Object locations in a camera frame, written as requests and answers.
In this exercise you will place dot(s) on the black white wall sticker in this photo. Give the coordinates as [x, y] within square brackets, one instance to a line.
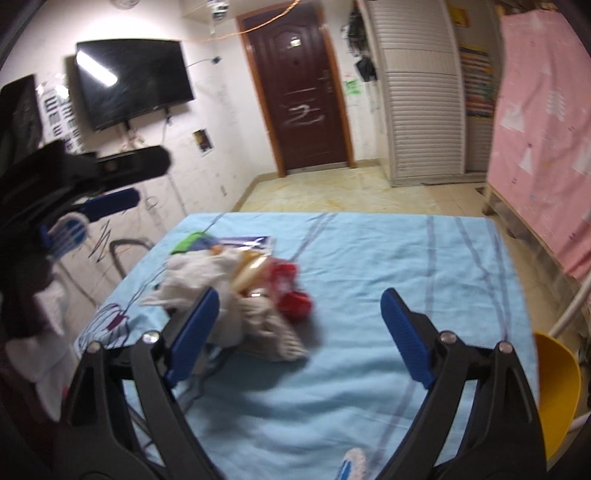
[60, 120]

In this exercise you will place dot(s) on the red yellow wall poster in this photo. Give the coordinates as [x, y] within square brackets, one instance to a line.
[459, 16]

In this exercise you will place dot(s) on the colourful grid wall poster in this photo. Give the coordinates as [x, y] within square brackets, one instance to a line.
[478, 83]

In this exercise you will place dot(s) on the wooden bed frame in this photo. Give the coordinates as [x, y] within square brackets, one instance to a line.
[496, 203]

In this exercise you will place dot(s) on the green wrapper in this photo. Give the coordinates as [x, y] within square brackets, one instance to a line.
[187, 243]

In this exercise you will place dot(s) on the yellow plastic bin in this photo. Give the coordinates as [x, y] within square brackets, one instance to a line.
[558, 392]

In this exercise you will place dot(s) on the white tissue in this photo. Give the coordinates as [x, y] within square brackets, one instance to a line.
[194, 272]

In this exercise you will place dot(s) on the blue white flat packet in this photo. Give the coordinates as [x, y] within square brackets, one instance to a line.
[247, 242]

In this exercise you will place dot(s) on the light blue striped tablecloth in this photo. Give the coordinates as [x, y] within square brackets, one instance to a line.
[369, 258]

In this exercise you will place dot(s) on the black hanging bag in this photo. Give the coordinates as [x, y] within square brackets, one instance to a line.
[367, 69]

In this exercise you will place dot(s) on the red plastic packet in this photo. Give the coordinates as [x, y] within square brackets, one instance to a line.
[293, 295]

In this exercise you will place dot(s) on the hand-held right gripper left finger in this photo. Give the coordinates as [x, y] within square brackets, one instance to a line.
[194, 339]

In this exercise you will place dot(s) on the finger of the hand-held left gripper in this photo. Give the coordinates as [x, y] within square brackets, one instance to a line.
[138, 162]
[113, 203]

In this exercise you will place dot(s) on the white metal chair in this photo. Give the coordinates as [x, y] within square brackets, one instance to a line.
[568, 314]

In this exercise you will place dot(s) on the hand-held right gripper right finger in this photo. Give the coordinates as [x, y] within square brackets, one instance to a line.
[406, 339]

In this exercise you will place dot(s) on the small wall panel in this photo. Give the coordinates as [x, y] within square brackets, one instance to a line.
[203, 141]

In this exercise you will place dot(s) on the pink tree print curtain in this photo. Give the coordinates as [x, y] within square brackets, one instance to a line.
[545, 138]

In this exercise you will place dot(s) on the black wall television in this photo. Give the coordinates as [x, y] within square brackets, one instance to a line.
[134, 83]

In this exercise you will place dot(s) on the beige woven cloth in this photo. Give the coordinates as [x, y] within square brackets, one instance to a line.
[277, 337]

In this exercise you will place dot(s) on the white louvered wardrobe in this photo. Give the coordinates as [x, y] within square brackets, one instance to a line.
[415, 115]

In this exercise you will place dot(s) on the dark red wooden door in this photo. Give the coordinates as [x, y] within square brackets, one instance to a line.
[295, 83]

